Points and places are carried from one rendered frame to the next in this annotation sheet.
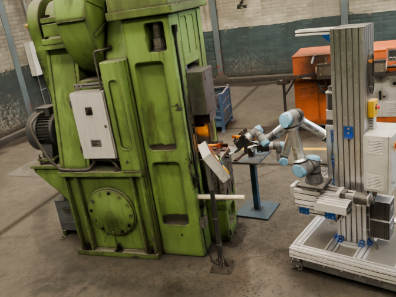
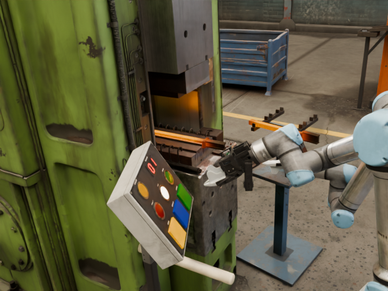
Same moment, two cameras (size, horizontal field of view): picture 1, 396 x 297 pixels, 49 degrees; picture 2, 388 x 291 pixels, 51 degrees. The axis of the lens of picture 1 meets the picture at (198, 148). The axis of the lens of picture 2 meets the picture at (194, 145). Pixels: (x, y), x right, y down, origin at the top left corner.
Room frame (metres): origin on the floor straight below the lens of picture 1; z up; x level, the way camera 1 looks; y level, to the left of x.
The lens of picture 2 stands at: (2.41, -0.47, 1.80)
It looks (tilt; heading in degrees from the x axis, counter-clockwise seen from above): 26 degrees down; 11
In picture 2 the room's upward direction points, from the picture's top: 4 degrees counter-clockwise
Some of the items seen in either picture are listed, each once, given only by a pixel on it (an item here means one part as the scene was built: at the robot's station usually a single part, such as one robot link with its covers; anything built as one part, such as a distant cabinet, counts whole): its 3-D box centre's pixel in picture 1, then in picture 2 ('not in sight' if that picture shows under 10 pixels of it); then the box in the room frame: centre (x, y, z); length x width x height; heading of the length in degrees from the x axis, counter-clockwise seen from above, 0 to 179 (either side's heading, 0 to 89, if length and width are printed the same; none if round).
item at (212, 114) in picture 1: (192, 115); (157, 71); (4.11, 0.01, 1.32); 0.42 x 0.20 x 0.10; 69
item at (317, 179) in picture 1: (313, 175); not in sight; (3.31, -0.92, 0.87); 0.15 x 0.15 x 0.10
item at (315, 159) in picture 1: (312, 163); not in sight; (3.30, -0.91, 0.98); 0.13 x 0.12 x 0.14; 127
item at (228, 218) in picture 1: (207, 212); (179, 253); (4.16, 0.00, 0.23); 0.55 x 0.37 x 0.47; 69
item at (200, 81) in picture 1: (190, 89); (156, 12); (4.15, -0.01, 1.56); 0.42 x 0.39 x 0.40; 69
